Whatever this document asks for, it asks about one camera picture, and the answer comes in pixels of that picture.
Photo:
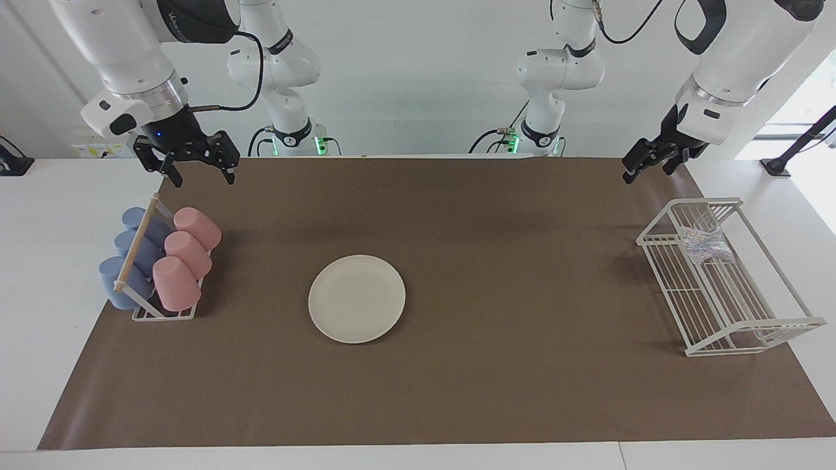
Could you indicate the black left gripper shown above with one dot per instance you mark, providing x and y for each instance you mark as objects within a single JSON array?
[{"x": 682, "y": 134}]

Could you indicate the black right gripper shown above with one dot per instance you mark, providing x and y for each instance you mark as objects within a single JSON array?
[{"x": 175, "y": 130}]

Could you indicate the silver mesh sponge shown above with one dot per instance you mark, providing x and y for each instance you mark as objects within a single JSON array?
[{"x": 705, "y": 245}]

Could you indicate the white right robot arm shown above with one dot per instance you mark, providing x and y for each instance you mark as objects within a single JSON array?
[{"x": 124, "y": 46}]

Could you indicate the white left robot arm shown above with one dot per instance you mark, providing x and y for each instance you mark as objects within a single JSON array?
[{"x": 738, "y": 59}]

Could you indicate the cream round plate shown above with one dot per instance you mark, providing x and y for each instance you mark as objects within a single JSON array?
[{"x": 356, "y": 299}]

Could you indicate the pink plastic cup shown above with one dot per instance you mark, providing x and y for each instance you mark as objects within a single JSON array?
[
  {"x": 176, "y": 284},
  {"x": 189, "y": 254},
  {"x": 199, "y": 227}
]

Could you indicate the blue plastic cup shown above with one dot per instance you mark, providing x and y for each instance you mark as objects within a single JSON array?
[
  {"x": 157, "y": 228},
  {"x": 117, "y": 281},
  {"x": 145, "y": 253}
]

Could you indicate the yellow labelled power strip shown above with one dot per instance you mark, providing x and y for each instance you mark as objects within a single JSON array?
[{"x": 98, "y": 151}]

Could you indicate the brown table mat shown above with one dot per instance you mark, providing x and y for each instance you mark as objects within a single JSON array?
[{"x": 457, "y": 391}]

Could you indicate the black camera stand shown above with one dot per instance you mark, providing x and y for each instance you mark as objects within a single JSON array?
[{"x": 800, "y": 143}]

